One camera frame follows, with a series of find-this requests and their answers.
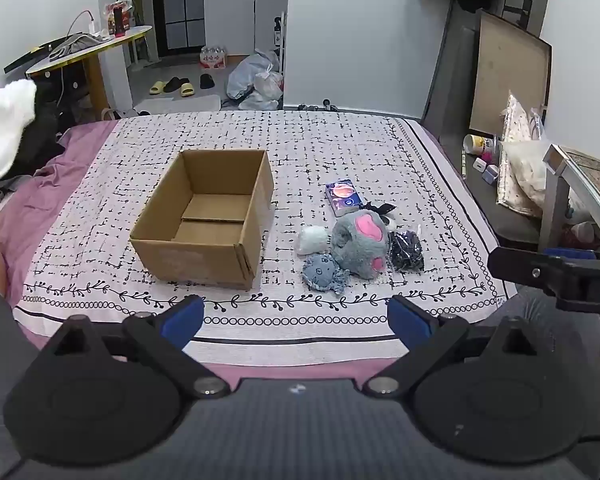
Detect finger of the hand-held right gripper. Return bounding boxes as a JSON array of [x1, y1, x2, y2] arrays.
[[487, 246, 569, 297], [545, 247, 597, 261]]

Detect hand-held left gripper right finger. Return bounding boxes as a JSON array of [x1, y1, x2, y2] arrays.
[[362, 294, 551, 401]]

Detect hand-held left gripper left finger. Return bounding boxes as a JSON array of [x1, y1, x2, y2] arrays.
[[40, 294, 232, 401]]

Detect brown cardboard box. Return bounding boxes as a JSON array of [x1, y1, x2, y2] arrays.
[[130, 148, 275, 291]]

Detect black packet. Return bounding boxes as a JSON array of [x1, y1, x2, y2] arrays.
[[387, 230, 425, 273]]

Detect grey plush paw toy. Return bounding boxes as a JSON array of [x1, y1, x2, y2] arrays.
[[330, 211, 391, 278]]

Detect blue plush octopus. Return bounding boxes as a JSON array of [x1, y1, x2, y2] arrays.
[[301, 252, 350, 295]]

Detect white fluffy ball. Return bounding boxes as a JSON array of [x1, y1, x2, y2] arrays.
[[296, 225, 331, 257]]

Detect grey metal chair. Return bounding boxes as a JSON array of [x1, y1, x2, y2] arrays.
[[537, 144, 600, 253]]

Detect floral pillow bag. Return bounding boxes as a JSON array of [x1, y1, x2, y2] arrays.
[[495, 91, 551, 218]]

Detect yellow and white cup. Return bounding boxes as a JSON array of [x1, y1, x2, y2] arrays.
[[462, 134, 496, 157]]

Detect blue tissue packet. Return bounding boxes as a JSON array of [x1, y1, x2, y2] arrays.
[[325, 180, 363, 218]]

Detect brown framed board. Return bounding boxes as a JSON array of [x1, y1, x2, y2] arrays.
[[469, 10, 552, 136]]

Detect purple bed sheet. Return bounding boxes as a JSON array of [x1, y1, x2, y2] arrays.
[[0, 119, 398, 393]]

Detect black clothing pile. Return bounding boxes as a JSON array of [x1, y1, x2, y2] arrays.
[[15, 80, 81, 181]]

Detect white and red plastic bag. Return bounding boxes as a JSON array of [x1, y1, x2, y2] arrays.
[[254, 71, 285, 98]]

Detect grey plastic bag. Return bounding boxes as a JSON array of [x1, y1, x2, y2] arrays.
[[226, 50, 281, 100]]

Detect white fluffy garment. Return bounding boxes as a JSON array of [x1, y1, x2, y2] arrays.
[[0, 79, 38, 186]]

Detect pack of water bottles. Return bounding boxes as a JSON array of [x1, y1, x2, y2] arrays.
[[200, 46, 229, 70]]

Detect oval white table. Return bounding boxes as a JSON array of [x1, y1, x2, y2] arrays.
[[26, 25, 153, 121]]

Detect grey cloth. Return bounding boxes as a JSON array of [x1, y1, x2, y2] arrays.
[[49, 32, 106, 61]]

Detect white cabinet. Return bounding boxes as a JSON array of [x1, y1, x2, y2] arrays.
[[203, 0, 288, 56]]

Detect black flat board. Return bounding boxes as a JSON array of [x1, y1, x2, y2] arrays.
[[4, 39, 63, 73]]

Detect red snack packets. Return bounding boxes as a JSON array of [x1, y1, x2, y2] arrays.
[[105, 0, 133, 38]]

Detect black framed door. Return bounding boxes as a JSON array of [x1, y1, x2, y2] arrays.
[[152, 0, 206, 53]]

